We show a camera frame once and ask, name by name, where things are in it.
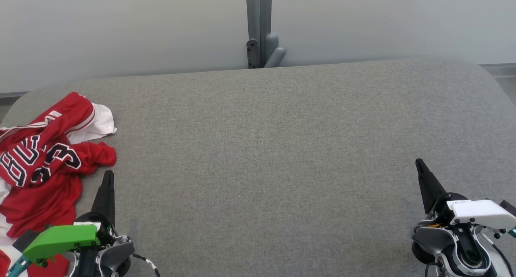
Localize dark grey post bracket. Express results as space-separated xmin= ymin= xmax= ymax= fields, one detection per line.
xmin=246 ymin=39 xmax=260 ymax=69

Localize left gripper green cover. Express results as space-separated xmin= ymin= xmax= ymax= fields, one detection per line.
xmin=22 ymin=170 xmax=119 ymax=266

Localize grey partition post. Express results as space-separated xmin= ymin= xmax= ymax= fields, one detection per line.
xmin=246 ymin=0 xmax=273 ymax=69

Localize grey rounded post foot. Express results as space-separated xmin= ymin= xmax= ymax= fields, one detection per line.
xmin=264 ymin=33 xmax=287 ymax=68

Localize thin black cable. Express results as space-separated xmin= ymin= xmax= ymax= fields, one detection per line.
xmin=482 ymin=229 xmax=516 ymax=277

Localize black cable with white tags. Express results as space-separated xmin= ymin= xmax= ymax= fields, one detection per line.
xmin=132 ymin=253 xmax=161 ymax=277

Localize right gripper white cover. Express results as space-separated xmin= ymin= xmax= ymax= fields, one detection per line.
xmin=415 ymin=158 xmax=516 ymax=230

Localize red basketball jersey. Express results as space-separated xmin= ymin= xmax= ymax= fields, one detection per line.
xmin=0 ymin=92 xmax=118 ymax=238

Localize teal left camera cable plug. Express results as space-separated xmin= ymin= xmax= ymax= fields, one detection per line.
xmin=6 ymin=256 xmax=32 ymax=277

